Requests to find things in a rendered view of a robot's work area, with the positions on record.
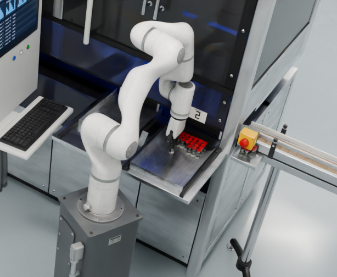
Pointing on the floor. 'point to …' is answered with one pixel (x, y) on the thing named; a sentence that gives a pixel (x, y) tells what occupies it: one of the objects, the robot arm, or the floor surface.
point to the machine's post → (231, 130)
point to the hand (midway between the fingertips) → (173, 142)
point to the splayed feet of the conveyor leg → (239, 257)
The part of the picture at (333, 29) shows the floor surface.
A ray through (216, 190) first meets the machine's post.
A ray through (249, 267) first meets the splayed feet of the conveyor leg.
